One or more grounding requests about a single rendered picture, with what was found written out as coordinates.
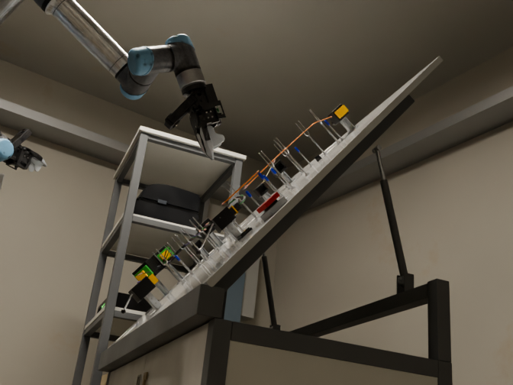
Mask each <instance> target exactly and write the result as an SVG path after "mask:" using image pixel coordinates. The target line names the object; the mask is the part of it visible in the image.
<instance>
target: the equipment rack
mask: <svg viewBox="0 0 513 385"><path fill-rule="evenodd" d="M213 152H214V159H213V160H210V159H209V158H208V157H207V156H206V155H205V153H204V152H203V150H202V148H201V147H200V146H199V144H198V142H197V141H192V140H189V139H186V138H183V137H178V136H175V135H172V134H167V133H165V132H162V131H157V130H154V129H151V128H146V127H143V126H140V127H139V129H138V131H137V133H136V135H135V137H134V139H133V140H132V142H131V145H130V147H129V148H128V150H127V152H126V154H125V155H124V158H123V160H122V161H121V163H120V165H119V167H118V169H117V171H116V173H115V175H114V178H113V180H115V184H114V189H113V192H112V196H111V202H110V206H109V210H108V217H107V221H106V225H105V231H104V235H103V239H102V246H101V250H100V253H99V257H98V264H97V267H96V272H95V279H94V282H93V286H92V292H91V296H90V300H89V307H88V311H87V315H86V318H85V325H84V329H83V333H82V340H81V344H80V347H79V354H78V357H77V362H76V369H75V372H74V376H73V382H72V385H81V382H82V375H83V371H84V366H85V363H86V356H87V352H88V348H89V341H90V338H97V339H98V345H97V349H96V353H95V360H94V364H93V368H92V376H91V380H90V384H89V385H100V384H101V380H102V372H103V371H99V370H98V365H99V361H100V357H101V353H102V352H103V351H105V350H106V349H107V348H108V341H116V340H117V339H118V338H119V337H121V336H122V335H123V334H124V333H125V332H126V331H127V330H128V329H129V328H130V327H131V326H132V325H133V324H134V323H135V322H136V321H137V320H138V319H139V318H140V317H141V316H142V315H144V314H145V312H140V311H135V310H131V309H125V310H126V313H125V314H122V313H121V310H122V309H123V308H119V307H115V306H116V301H117V297H118V290H119V286H120V282H121V274H122V270H123V266H124V260H128V261H132V262H136V263H139V264H143V263H144V262H145V261H146V260H148V259H147V258H151V257H152V256H153V253H156V252H157V251H156V249H157V250H159V249H160V248H162V247H163V246H164V245H166V246H167V247H169V245H168V244H167V243H169V244H170V246H171V247H172V248H173V249H174V250H175V251H178V250H179V249H180V247H182V246H183V244H182V243H181V242H180V241H179V240H178V239H177V237H176V236H178V237H179V238H180V239H181V240H182V241H183V242H184V244H185V243H186V242H187V240H186V239H184V237H183V236H182V235H181V234H180V233H179V231H181V232H182V233H183V234H184V235H185V236H186V237H187V238H188V239H190V237H189V236H188V235H187V234H186V233H185V232H184V231H183V230H182V228H183V229H184V230H185V231H186V232H187V233H188V234H189V235H190V236H191V238H192V237H193V236H194V235H195V234H196V233H197V231H196V228H191V227H188V226H184V225H178V224H175V223H172V222H165V221H162V220H159V219H155V218H149V217H146V216H142V215H136V214H134V207H135V202H136V198H137V191H138V190H139V189H141V190H144V188H145V187H147V186H149V185H152V184H165V185H169V186H174V187H177V188H180V189H184V190H187V191H190V192H192V193H195V194H197V195H199V196H200V197H201V199H200V205H199V211H198V216H199V220H198V223H199V224H201V223H202V218H203V212H204V207H205V202H206V201H207V200H208V199H209V198H210V197H211V196H212V195H213V193H214V192H215V191H216V190H217V189H218V188H219V187H220V186H221V185H222V184H223V183H224V182H225V181H226V180H227V179H228V178H229V177H230V176H231V175H232V177H231V185H232V187H233V188H234V189H235V190H236V191H237V190H238V189H239V188H240V178H241V172H242V166H243V162H244V161H245V160H246V157H247V156H245V155H243V154H238V153H234V152H232V151H229V150H224V149H221V148H218V147H217V148H216V149H214V150H213ZM122 185H123V186H129V189H128V193H127V200H126V204H125V208H124V213H123V214H122V216H121V217H120V219H119V220H118V222H117V224H116V225H115V226H114V222H115V216H116V211H117V207H118V200H119V196H120V192H121V186H122ZM113 226H114V228H113ZM175 235H176V236H175ZM172 238H173V239H174V240H175V241H176V242H177V243H178V245H179V246H180V247H179V246H178V245H177V244H176V242H175V241H174V240H173V239H172ZM130 254H132V255H130ZM134 255H136V256H134ZM177 255H178V257H179V258H180V259H181V260H182V262H183V263H184V264H185V265H186V266H187V267H188V268H189V269H190V270H192V269H193V261H194V260H193V259H192V258H191V257H190V256H189V255H188V254H187V252H186V251H185V250H184V249H182V250H181V251H180V252H179V253H178V254H177ZM137 256H139V257H137ZM107 257H113V258H114V259H115V261H114V265H113V269H112V273H111V280H110V284H109V288H108V295H107V299H106V304H105V306H104V307H103V308H102V309H101V310H100V311H99V312H98V313H97V314H96V315H95V312H96V308H97V304H98V297H99V293H100V289H101V285H102V278H103V274H104V270H105V264H106V260H107ZM145 257H146V258H145ZM99 332H100V333H99ZM117 335H118V336H117Z"/></svg>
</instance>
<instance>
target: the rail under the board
mask: <svg viewBox="0 0 513 385"><path fill-rule="evenodd" d="M223 301H224V288H220V287H216V286H213V287H210V286H209V285H205V284H200V285H198V286H197V287H196V288H194V289H193V290H191V291H190V292H188V293H187V294H185V295H184V296H183V297H181V298H180V299H178V300H176V301H175V302H174V303H173V304H171V305H170V306H168V307H166V308H165V309H164V310H163V311H161V312H159V313H158V314H156V315H155V316H154V317H153V318H151V319H149V320H148V321H146V322H145V323H144V324H142V325H141V326H139V327H138V328H136V329H135V330H133V331H132V332H131V333H129V334H128V335H126V336H125V337H123V338H122V339H121V340H119V341H118V342H116V343H115V344H113V345H112V346H111V347H109V348H108V349H106V350H105V351H103V352H102V353H101V357H100V361H99V365H98V370H99V371H104V372H110V371H114V370H117V369H118V368H119V367H122V366H124V365H125V364H128V363H130V362H132V361H134V360H136V359H138V358H140V357H142V356H144V355H145V354H148V353H150V352H151V351H154V350H156V349H158V348H160V347H162V346H164V345H166V344H168V343H170V342H171V341H174V340H175V339H177V338H179V337H181V336H183V335H185V334H187V333H189V332H191V331H193V330H195V329H197V328H199V327H201V326H203V325H205V324H207V323H208V322H209V321H210V320H212V319H214V318H217V319H220V318H221V314H222V308H223Z"/></svg>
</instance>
